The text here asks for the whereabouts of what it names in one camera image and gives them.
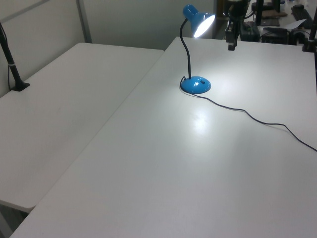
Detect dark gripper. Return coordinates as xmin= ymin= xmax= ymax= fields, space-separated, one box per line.
xmin=225 ymin=20 xmax=242 ymax=52

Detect blue gooseneck desk lamp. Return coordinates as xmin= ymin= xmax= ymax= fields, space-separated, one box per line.
xmin=180 ymin=4 xmax=215 ymax=94

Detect black equipment box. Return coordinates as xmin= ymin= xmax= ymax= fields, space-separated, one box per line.
xmin=240 ymin=21 xmax=261 ymax=42

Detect white paper sheet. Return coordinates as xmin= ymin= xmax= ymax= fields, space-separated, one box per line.
xmin=283 ymin=18 xmax=308 ymax=30

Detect white side table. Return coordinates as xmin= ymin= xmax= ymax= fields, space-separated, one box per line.
xmin=0 ymin=42 xmax=165 ymax=214

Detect thin black lamp power cable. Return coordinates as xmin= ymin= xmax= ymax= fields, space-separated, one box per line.
xmin=181 ymin=76 xmax=317 ymax=152

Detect black clamped camera stand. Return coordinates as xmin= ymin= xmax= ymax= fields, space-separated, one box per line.
xmin=302 ymin=14 xmax=317 ymax=53

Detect grey metal partition post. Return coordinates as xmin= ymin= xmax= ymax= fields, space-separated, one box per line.
xmin=76 ymin=0 xmax=93 ymax=44

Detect black camera pole with white band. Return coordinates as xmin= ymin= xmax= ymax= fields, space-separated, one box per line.
xmin=0 ymin=22 xmax=31 ymax=93

